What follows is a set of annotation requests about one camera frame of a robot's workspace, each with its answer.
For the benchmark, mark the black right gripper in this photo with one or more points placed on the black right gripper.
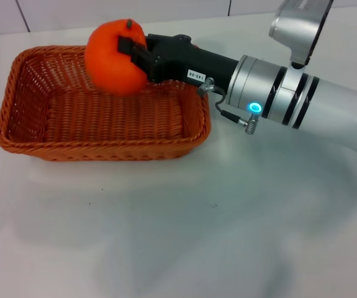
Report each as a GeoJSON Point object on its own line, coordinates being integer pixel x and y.
{"type": "Point", "coordinates": [178, 62]}

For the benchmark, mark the orange toy fruit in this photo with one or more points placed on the orange toy fruit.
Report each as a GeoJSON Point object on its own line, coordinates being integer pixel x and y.
{"type": "Point", "coordinates": [103, 62]}

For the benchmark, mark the orange woven plastic basket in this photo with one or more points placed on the orange woven plastic basket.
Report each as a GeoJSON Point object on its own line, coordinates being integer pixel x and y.
{"type": "Point", "coordinates": [110, 124]}

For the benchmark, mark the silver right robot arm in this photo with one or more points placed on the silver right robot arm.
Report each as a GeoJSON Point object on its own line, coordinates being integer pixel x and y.
{"type": "Point", "coordinates": [321, 99]}

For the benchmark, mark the silver wrist-mounted housing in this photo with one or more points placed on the silver wrist-mounted housing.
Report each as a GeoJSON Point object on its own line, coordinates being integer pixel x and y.
{"type": "Point", "coordinates": [296, 28]}

